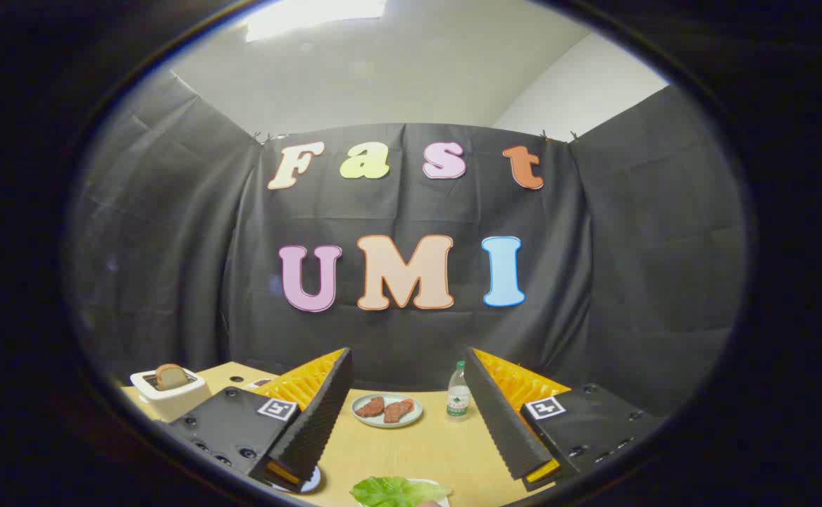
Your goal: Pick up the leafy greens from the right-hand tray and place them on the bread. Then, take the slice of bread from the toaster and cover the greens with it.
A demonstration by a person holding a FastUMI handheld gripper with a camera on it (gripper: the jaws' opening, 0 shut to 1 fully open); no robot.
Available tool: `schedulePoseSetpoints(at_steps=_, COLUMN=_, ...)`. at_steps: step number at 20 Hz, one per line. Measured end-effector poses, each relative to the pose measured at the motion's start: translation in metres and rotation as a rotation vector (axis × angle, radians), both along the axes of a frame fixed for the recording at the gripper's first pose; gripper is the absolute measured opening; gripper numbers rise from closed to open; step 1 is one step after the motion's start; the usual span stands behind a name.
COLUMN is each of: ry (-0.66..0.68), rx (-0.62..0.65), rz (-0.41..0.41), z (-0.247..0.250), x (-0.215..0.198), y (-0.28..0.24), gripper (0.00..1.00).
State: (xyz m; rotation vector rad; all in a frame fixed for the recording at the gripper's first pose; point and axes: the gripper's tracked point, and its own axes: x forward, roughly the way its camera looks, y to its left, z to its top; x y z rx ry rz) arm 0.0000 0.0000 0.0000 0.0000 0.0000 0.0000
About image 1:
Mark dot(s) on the green lettuce leaf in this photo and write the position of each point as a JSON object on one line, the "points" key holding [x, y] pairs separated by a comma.
{"points": [[393, 491]]}

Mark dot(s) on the black backdrop cloth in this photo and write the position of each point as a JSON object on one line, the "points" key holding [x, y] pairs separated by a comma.
{"points": [[171, 246]]}

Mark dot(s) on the brown meat patty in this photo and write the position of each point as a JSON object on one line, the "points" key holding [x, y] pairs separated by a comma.
{"points": [[398, 411], [370, 407]]}

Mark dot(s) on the ceiling light panel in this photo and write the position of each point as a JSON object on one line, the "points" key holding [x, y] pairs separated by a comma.
{"points": [[312, 17]]}

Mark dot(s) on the blue plate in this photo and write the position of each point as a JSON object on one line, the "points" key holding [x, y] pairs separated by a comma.
{"points": [[313, 480]]}

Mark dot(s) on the clear water bottle green label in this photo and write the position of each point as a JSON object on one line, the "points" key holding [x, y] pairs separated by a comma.
{"points": [[458, 394]]}

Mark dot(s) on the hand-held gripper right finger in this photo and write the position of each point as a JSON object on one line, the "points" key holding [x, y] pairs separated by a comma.
{"points": [[499, 415]]}

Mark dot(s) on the plain bread slice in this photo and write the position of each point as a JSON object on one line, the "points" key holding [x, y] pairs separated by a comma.
{"points": [[171, 377]]}

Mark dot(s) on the pale green plate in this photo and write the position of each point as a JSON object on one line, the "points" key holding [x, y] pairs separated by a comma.
{"points": [[418, 415]]}

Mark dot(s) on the white toaster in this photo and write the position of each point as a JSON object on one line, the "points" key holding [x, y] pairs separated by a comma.
{"points": [[175, 403]]}

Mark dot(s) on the white plate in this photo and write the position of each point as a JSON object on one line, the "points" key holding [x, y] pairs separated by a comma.
{"points": [[433, 484]]}

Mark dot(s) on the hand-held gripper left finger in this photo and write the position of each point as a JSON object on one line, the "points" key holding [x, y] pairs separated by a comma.
{"points": [[319, 415]]}

